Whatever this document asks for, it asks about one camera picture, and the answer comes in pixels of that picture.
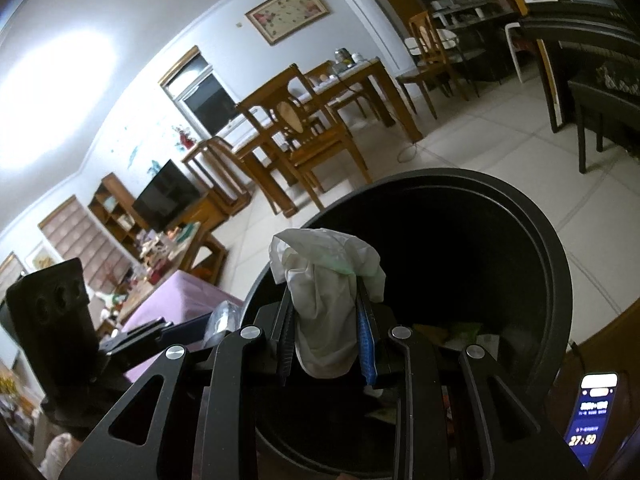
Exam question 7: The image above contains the smartphone with lit screen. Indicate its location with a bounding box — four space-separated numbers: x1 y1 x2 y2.
564 373 618 469

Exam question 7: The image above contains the wooden bookshelf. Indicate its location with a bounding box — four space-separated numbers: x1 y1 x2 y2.
88 172 149 259

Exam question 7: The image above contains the black television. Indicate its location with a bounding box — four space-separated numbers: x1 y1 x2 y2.
132 160 201 232

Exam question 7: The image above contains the framed wall picture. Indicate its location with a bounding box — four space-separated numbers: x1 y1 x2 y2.
245 0 330 46

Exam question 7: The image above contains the white standing air conditioner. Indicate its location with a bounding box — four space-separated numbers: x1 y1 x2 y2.
345 0 414 77

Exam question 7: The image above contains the purple tablecloth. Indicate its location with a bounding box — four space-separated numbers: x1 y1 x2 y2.
119 268 245 386

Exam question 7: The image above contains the wooden dining table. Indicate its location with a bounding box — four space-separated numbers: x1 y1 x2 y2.
236 58 423 218

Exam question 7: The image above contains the black trash bin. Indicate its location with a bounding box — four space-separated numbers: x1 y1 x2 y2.
256 169 572 479

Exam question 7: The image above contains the white plastic bag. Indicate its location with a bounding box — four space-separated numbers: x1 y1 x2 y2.
269 229 386 379

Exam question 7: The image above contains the wooden coffee table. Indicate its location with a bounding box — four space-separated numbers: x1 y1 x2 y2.
117 222 228 324

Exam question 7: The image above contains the left cream sleeve forearm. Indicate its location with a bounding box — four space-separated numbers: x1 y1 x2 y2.
38 432 82 480

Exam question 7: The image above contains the wooden dining chair front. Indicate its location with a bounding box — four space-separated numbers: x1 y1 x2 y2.
236 64 372 209

